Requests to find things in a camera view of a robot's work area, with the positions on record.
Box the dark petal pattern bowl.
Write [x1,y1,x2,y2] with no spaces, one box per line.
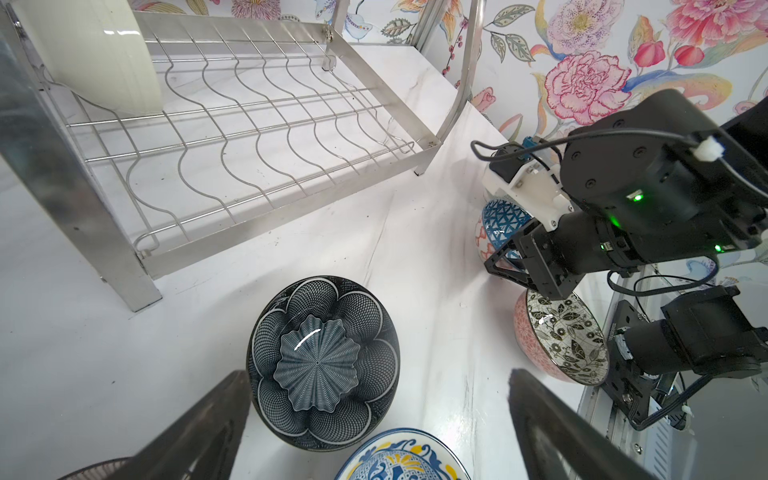
[246,275,401,452]

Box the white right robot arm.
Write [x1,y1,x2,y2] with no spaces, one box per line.
[471,89,767,300]

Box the stainless steel dish rack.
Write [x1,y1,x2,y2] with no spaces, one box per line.
[1,1,474,312]

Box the blue geometric red bowl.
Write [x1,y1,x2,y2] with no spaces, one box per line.
[474,199,531,261]

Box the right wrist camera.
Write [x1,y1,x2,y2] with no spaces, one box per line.
[481,153,578,232]

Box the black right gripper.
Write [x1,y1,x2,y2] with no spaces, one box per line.
[484,212,618,300]

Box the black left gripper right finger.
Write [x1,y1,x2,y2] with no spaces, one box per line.
[508,369,653,480]

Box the blue yellow patterned bowl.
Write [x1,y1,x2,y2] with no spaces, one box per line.
[335,428,470,480]

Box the cream white bowl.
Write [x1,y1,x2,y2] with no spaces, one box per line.
[10,0,163,115]

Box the black white floral bowl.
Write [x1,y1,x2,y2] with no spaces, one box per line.
[514,290,609,386]

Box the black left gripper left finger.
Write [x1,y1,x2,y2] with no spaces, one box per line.
[111,370,251,479]

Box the pink striped bowl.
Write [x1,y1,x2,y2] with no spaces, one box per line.
[59,457,130,480]

